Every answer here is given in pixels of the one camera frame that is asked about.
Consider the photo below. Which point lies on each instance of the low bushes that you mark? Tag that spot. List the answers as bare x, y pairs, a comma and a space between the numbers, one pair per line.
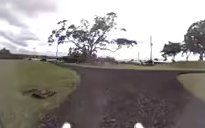
103, 60

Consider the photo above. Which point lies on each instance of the large sparse-crowned tree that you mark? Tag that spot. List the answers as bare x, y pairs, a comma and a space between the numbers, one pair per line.
88, 40

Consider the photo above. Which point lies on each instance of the dark gravel asphalt path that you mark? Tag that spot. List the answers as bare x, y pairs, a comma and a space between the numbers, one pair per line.
123, 90

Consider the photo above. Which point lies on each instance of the grass strip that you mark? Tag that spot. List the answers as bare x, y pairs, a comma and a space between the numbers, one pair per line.
140, 66

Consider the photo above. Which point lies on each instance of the pole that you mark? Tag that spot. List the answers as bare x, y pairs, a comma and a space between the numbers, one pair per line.
151, 46

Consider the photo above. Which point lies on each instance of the dark flat slab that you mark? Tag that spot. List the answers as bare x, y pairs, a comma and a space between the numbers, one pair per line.
41, 93

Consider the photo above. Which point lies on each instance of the small dark tree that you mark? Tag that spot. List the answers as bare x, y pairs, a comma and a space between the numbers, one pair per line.
171, 49

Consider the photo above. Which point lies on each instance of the robot's own part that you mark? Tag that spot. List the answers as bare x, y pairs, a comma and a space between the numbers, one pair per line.
138, 125
66, 125

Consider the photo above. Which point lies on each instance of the grass field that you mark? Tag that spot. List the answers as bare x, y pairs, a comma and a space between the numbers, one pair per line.
10, 80

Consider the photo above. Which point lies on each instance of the dark clump of trees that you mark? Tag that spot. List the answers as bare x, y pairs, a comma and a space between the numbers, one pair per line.
5, 53

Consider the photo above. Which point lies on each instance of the grass patch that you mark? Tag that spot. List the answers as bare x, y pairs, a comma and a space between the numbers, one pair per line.
200, 83

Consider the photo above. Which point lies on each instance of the large dense tree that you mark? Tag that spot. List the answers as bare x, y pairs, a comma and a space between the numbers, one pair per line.
200, 36

